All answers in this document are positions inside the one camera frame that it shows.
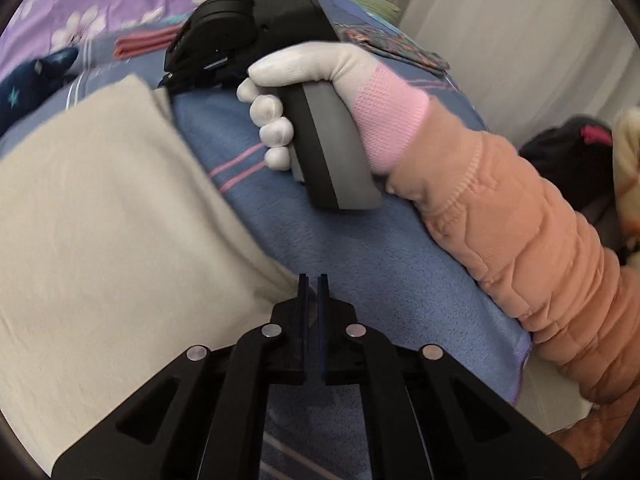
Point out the cream fabric item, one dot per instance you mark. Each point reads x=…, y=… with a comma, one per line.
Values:
x=627, y=170

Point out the person's orange jacket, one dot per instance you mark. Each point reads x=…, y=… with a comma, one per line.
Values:
x=595, y=435

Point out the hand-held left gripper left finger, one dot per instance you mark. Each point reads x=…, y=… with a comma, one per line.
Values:
x=304, y=310

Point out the black bag with pink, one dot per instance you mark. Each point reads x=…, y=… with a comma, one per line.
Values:
x=565, y=160

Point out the person's right hand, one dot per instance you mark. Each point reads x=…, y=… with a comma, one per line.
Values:
x=360, y=80

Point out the navy star print blanket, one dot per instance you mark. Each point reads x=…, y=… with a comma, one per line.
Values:
x=30, y=85

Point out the beige long-sleeve shirt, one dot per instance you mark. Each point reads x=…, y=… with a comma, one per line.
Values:
x=110, y=220

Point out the person's right forearm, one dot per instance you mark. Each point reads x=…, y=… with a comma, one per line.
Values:
x=500, y=220

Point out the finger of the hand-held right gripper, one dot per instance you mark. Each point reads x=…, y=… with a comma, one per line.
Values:
x=190, y=65

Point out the white pleated curtain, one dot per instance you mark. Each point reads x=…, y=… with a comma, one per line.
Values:
x=500, y=35

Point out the floral patterned garment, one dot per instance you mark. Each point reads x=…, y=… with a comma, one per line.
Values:
x=395, y=50

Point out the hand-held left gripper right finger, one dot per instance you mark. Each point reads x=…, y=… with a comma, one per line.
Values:
x=322, y=320

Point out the folded pink garment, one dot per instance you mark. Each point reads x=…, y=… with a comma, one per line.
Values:
x=145, y=42

